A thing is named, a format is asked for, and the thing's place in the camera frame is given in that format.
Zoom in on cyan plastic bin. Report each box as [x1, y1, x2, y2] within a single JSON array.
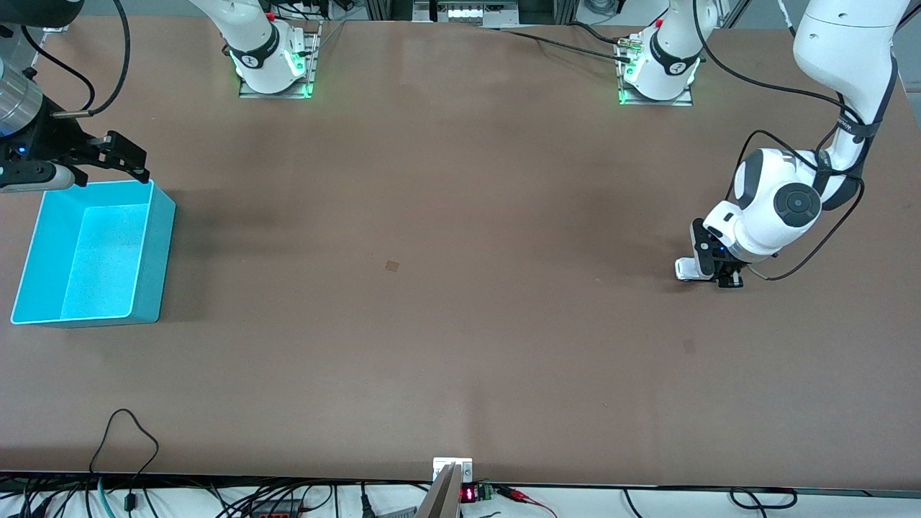
[[10, 179, 177, 330]]

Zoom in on red black clip leads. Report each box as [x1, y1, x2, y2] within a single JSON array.
[[495, 485, 559, 518]]

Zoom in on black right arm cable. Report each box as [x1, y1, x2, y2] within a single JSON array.
[[20, 0, 132, 117]]

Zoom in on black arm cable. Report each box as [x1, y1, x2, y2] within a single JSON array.
[[691, 0, 868, 281], [20, 0, 132, 117]]

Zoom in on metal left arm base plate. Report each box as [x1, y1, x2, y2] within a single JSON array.
[[617, 32, 694, 107]]

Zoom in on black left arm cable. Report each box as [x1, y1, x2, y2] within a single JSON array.
[[691, 0, 868, 281]]

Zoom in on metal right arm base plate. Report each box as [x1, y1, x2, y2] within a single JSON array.
[[238, 20, 322, 99]]

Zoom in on black coiled cable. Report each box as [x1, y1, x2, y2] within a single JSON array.
[[729, 487, 799, 511]]

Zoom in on short black table cable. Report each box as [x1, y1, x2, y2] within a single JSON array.
[[567, 22, 624, 45]]

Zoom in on long black table cable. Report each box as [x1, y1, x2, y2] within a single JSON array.
[[496, 27, 635, 64]]

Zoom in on thin black looped cable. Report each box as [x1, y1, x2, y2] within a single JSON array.
[[89, 409, 160, 513]]

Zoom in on aluminium frame with white module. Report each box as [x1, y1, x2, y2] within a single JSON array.
[[412, 0, 520, 29]]

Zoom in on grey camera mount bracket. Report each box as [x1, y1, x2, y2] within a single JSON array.
[[414, 457, 474, 518]]

